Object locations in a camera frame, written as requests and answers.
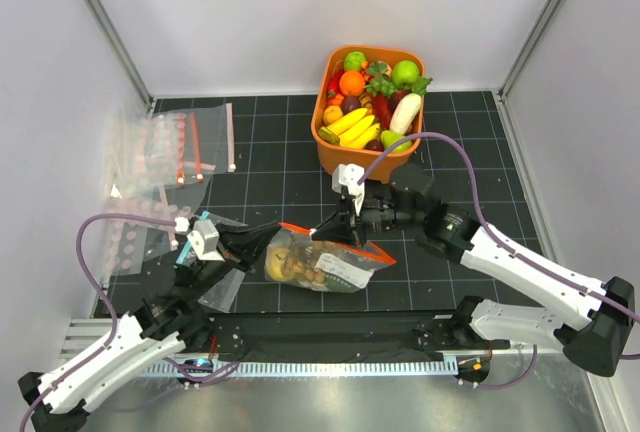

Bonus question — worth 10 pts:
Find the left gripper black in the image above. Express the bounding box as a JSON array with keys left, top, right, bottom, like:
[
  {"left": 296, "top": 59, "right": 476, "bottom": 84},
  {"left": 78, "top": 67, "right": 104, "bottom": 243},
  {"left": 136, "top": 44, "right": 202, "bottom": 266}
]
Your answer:
[{"left": 181, "top": 219, "right": 279, "bottom": 303}]

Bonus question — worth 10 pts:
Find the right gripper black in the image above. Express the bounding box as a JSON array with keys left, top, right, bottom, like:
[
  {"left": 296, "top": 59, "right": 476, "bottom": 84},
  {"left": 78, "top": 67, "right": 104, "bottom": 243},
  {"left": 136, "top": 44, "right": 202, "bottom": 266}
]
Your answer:
[{"left": 313, "top": 190, "right": 421, "bottom": 247}]

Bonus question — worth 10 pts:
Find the yellow lemon toy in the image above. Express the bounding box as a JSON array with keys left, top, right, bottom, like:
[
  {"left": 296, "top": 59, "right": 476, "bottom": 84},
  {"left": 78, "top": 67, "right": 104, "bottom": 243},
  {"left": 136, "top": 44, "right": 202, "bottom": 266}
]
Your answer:
[{"left": 265, "top": 247, "right": 295, "bottom": 282}]

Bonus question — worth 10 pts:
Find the brown longan bunch toy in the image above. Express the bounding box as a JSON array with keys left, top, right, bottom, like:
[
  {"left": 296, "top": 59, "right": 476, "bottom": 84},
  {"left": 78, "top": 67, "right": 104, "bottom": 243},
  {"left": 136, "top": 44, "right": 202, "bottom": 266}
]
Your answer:
[{"left": 282, "top": 242, "right": 327, "bottom": 291}]

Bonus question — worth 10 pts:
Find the orange zipper clear bag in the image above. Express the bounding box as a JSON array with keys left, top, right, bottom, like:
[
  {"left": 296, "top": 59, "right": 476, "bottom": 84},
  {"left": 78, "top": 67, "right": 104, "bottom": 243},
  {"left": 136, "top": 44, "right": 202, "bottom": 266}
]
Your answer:
[{"left": 265, "top": 223, "right": 396, "bottom": 293}]

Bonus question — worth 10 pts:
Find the dark green avocado toy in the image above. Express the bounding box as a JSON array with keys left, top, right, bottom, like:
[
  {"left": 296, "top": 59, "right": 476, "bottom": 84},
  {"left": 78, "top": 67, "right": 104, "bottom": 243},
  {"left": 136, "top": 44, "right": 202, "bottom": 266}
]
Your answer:
[{"left": 325, "top": 276, "right": 367, "bottom": 293}]

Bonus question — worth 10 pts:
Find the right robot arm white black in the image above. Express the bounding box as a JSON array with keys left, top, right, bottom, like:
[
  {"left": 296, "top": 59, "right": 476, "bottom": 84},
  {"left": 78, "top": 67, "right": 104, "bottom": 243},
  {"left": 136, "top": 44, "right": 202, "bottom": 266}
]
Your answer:
[{"left": 310, "top": 164, "right": 635, "bottom": 377}]

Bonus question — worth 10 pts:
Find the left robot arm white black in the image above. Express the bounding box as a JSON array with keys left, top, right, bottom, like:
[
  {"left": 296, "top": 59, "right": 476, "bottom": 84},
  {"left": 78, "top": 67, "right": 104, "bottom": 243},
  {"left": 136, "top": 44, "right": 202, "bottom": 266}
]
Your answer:
[{"left": 18, "top": 218, "right": 281, "bottom": 431}]

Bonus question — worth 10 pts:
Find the blue zipper clear bag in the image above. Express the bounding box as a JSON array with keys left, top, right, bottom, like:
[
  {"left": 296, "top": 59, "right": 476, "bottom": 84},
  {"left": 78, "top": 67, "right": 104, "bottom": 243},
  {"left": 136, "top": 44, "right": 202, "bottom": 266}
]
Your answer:
[{"left": 175, "top": 211, "right": 246, "bottom": 313}]

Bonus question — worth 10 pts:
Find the red zipper clear bag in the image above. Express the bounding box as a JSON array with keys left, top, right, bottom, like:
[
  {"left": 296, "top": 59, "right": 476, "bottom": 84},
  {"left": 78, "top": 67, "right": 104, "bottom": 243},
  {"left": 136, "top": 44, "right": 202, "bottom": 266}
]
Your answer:
[{"left": 176, "top": 112, "right": 204, "bottom": 186}]

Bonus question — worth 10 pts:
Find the black grid mat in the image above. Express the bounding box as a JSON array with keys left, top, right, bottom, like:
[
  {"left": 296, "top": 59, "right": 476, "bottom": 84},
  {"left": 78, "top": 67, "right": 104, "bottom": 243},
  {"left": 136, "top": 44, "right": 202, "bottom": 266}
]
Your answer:
[{"left": 94, "top": 90, "right": 571, "bottom": 314}]

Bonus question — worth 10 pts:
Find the dark purple mangosteen toy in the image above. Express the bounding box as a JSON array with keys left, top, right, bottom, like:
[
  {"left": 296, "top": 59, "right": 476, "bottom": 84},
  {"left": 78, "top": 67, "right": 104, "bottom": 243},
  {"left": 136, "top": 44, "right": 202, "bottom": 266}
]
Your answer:
[{"left": 364, "top": 139, "right": 385, "bottom": 152}]

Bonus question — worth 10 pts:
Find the yellow banana bunch toy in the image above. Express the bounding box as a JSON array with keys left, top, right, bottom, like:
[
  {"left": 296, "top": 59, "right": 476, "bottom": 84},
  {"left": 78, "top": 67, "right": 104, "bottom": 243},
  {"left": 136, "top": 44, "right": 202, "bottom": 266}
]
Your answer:
[{"left": 318, "top": 108, "right": 381, "bottom": 150}]

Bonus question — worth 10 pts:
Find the green pear toy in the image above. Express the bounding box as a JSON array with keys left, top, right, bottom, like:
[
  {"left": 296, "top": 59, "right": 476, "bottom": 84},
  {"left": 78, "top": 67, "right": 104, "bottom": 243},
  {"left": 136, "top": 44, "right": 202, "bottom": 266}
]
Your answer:
[{"left": 380, "top": 130, "right": 413, "bottom": 154}]

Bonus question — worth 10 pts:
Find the small tangerine toy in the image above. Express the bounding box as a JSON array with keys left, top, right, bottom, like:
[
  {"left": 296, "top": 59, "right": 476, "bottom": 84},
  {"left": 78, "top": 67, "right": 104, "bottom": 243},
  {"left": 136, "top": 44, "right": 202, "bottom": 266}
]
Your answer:
[{"left": 322, "top": 105, "right": 343, "bottom": 126}]

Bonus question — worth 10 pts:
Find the red lobster toy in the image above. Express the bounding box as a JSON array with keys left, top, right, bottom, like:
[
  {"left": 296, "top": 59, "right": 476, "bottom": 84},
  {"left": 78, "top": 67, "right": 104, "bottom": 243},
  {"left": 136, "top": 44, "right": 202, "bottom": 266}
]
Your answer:
[{"left": 372, "top": 94, "right": 392, "bottom": 130}]

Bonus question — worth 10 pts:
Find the orange plastic basket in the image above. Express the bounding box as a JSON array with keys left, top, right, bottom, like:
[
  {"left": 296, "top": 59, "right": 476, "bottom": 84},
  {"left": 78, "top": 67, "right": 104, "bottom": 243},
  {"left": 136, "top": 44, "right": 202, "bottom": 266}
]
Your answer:
[{"left": 310, "top": 45, "right": 426, "bottom": 186}]

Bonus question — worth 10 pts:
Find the white radish toy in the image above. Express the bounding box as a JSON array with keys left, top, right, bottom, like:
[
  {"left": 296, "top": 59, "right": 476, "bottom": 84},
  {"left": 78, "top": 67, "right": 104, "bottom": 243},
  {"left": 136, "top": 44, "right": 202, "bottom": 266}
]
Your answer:
[{"left": 389, "top": 93, "right": 422, "bottom": 134}]

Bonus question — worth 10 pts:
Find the orange fruit toy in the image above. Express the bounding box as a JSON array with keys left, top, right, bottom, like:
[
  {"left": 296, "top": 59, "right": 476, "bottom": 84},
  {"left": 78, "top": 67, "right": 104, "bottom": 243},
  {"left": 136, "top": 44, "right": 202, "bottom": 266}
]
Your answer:
[{"left": 339, "top": 70, "right": 366, "bottom": 96}]

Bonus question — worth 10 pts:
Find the red chili toy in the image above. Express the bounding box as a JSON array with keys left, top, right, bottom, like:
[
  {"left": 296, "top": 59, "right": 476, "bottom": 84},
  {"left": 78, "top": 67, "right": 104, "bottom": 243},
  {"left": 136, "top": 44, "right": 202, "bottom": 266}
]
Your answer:
[{"left": 326, "top": 70, "right": 344, "bottom": 98}]

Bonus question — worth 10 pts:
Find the green grape bunch toy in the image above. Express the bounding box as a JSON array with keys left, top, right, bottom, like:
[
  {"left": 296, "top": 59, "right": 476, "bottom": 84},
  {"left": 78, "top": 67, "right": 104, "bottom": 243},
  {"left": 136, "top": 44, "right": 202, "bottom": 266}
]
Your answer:
[{"left": 365, "top": 74, "right": 398, "bottom": 98}]

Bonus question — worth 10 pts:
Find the green apple toy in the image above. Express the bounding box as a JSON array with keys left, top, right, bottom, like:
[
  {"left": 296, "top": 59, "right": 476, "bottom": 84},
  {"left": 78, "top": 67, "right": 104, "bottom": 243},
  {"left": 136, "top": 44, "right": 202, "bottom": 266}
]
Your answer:
[{"left": 391, "top": 60, "right": 420, "bottom": 89}]

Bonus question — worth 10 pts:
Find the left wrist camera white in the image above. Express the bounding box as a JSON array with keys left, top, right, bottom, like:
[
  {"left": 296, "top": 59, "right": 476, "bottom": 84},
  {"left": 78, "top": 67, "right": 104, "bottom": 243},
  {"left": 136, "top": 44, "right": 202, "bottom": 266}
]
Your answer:
[{"left": 175, "top": 217, "right": 224, "bottom": 265}]

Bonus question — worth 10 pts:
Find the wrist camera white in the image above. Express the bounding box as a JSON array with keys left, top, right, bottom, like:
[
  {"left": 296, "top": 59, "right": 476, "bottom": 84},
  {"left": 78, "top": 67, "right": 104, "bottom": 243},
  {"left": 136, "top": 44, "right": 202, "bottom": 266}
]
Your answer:
[
  {"left": 175, "top": 217, "right": 224, "bottom": 265},
  {"left": 331, "top": 164, "right": 365, "bottom": 215}
]

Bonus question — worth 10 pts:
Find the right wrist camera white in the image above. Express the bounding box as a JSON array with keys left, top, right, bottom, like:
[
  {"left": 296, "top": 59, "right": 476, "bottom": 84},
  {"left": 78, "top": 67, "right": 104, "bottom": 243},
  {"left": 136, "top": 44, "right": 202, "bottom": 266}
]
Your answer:
[{"left": 331, "top": 164, "right": 365, "bottom": 215}]

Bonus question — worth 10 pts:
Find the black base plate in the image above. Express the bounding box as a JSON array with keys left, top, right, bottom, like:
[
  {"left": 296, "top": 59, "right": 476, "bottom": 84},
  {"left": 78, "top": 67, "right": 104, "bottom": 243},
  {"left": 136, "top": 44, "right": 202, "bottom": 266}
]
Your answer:
[{"left": 180, "top": 311, "right": 489, "bottom": 361}]

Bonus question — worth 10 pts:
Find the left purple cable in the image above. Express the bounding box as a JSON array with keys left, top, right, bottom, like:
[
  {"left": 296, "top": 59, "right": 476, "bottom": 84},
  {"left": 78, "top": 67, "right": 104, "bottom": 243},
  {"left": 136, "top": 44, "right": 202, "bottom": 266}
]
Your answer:
[{"left": 18, "top": 214, "right": 241, "bottom": 432}]

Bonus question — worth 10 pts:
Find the grey slotted cable duct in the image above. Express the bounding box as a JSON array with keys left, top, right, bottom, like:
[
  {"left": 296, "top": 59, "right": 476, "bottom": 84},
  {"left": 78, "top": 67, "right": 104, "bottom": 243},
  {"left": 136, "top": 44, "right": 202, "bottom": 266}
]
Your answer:
[{"left": 82, "top": 357, "right": 459, "bottom": 378}]

